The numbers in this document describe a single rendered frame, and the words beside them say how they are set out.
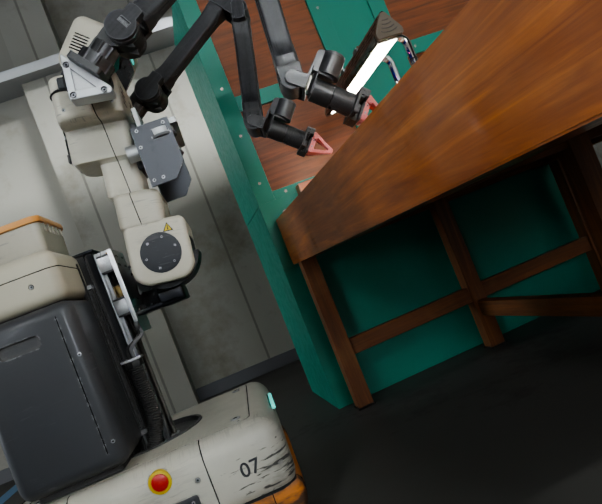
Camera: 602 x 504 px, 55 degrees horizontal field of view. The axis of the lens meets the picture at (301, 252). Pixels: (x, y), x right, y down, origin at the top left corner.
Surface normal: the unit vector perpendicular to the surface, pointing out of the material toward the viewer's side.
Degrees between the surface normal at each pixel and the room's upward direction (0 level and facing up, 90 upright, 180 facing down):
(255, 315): 90
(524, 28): 90
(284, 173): 90
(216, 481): 90
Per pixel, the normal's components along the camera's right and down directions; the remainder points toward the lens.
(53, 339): 0.11, -0.07
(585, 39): -0.91, 0.36
